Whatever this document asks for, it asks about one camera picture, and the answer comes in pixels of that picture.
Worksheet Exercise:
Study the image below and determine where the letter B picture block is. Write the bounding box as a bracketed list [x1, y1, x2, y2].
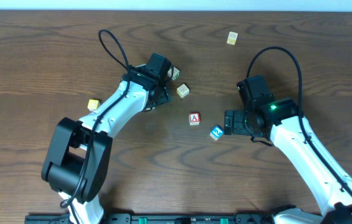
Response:
[176, 83, 190, 98]

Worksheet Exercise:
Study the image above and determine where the blue number 2 block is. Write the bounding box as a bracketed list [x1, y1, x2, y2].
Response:
[209, 126, 224, 141]

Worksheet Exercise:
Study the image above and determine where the red letter A block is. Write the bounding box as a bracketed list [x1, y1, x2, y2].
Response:
[189, 113, 201, 126]

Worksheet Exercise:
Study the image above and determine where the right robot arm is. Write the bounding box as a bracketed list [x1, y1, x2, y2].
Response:
[224, 76, 352, 223]

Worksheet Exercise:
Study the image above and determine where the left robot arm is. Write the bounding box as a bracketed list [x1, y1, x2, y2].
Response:
[41, 54, 171, 223]

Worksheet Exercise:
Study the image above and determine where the green letter R block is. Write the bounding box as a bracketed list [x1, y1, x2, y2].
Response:
[168, 66, 180, 80]

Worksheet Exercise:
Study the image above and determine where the yellow wooden block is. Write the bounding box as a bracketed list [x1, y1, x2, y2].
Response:
[87, 99, 100, 111]

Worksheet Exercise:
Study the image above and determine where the yellow letter far block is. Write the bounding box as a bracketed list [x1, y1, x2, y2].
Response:
[226, 31, 238, 45]

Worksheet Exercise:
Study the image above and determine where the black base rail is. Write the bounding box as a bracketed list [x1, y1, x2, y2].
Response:
[24, 213, 275, 224]

